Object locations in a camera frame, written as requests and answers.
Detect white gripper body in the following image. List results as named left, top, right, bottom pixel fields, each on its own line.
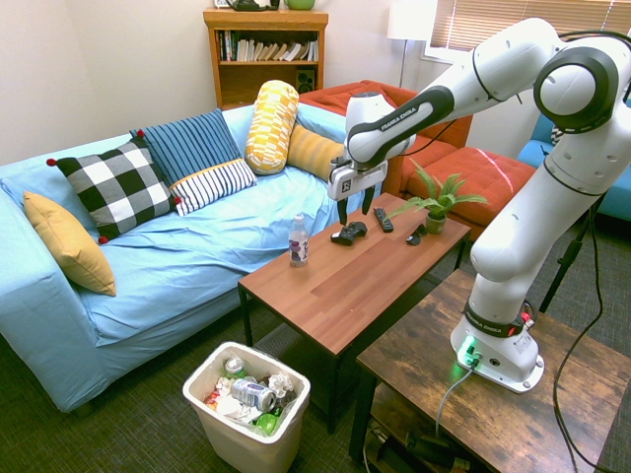
left=327, top=160, right=388, bottom=202

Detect clear plastic bottle purple label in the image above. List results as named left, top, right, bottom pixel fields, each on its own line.
left=288, top=213, right=311, bottom=269

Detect white plastic trash bin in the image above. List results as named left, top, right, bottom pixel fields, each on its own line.
left=181, top=341, right=312, bottom=473

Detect black game controller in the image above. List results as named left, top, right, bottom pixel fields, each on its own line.
left=329, top=221, right=369, bottom=246

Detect mustard striped pillow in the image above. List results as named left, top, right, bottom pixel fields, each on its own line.
left=285, top=124, right=346, bottom=182

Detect potted green fern plant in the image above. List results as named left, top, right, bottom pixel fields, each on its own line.
left=384, top=160, right=489, bottom=236

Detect wooden coffee table black legs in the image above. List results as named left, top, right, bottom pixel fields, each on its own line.
left=238, top=191, right=472, bottom=435

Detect orange armchair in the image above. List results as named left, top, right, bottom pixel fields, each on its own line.
left=298, top=80, right=472, bottom=198

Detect yellow white patterned bolster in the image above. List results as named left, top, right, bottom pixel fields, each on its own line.
left=245, top=80, right=301, bottom=176

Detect orange ottoman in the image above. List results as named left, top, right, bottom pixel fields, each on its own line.
left=402, top=146, right=537, bottom=242

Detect white navy striped pillow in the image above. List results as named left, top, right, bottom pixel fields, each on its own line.
left=169, top=157, right=258, bottom=217

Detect wooden bookshelf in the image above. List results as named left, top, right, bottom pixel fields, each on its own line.
left=202, top=8, right=330, bottom=110

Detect dark floor vent grille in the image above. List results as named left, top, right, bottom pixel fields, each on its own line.
left=254, top=322, right=305, bottom=362

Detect row of books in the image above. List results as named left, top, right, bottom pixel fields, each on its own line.
left=218, top=30, right=319, bottom=63

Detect blue striped pillow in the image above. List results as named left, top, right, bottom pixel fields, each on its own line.
left=129, top=107, right=243, bottom=188

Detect white floor lamp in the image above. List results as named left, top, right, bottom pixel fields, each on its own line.
left=386, top=0, right=439, bottom=90

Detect light blue sofa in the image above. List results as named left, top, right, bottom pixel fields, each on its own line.
left=0, top=104, right=347, bottom=413

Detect crumpled white paper ball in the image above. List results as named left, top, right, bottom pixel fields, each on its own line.
left=268, top=372, right=296, bottom=398

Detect black white object on shelf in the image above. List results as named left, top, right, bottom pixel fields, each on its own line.
left=215, top=0, right=281, bottom=12

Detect black tripod stand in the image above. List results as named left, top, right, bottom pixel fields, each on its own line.
left=537, top=191, right=608, bottom=314

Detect green plastic wrapper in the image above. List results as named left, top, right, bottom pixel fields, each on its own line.
left=255, top=412, right=283, bottom=438

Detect white tissue paper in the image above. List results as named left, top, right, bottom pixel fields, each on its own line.
left=216, top=396, right=258, bottom=426

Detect black white checkered pillow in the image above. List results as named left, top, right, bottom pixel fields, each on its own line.
left=46, top=137, right=182, bottom=245

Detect wooden window blinds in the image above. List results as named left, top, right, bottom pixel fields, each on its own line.
left=428, top=0, right=631, bottom=63

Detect blue chair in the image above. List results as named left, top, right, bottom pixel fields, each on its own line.
left=516, top=98, right=631, bottom=223

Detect dark rustic wooden table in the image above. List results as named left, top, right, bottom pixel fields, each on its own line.
left=348, top=268, right=631, bottom=473

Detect mustard yellow pillow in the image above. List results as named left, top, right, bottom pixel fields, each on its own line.
left=23, top=190, right=118, bottom=298

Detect grey cable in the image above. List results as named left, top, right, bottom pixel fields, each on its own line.
left=434, top=365, right=475, bottom=438

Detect black cable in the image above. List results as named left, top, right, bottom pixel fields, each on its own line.
left=551, top=194, right=631, bottom=473

